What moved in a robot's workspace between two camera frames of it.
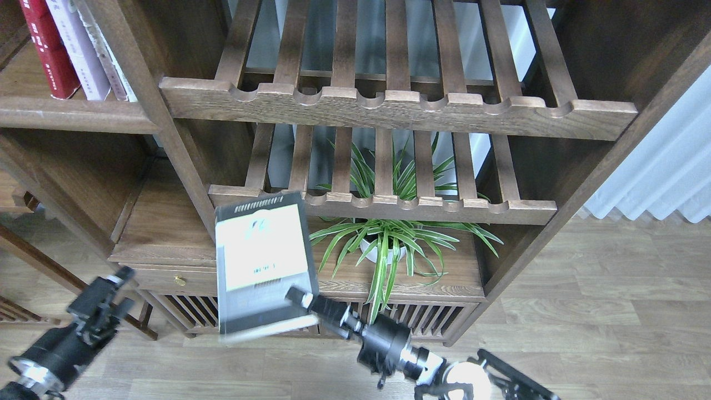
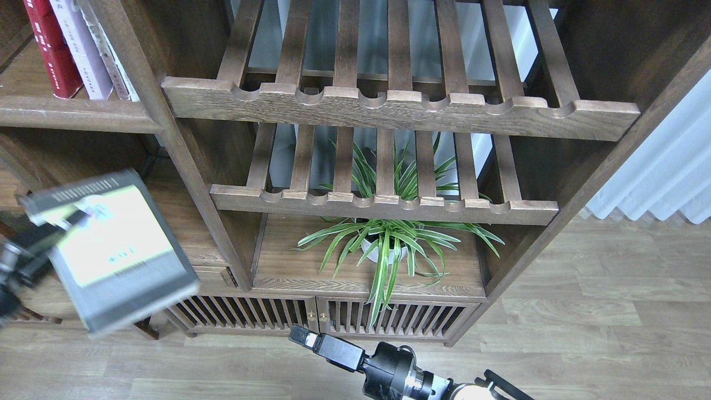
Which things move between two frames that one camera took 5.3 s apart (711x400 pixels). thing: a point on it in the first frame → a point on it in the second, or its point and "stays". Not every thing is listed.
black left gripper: x=52 y=364 → x=23 y=256
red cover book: x=60 y=75 stays
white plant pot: x=365 y=245 stays
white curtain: x=670 y=169 stays
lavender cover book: x=80 y=49 stays
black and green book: x=264 y=248 → x=120 y=265
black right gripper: x=385 y=345 → x=391 y=374
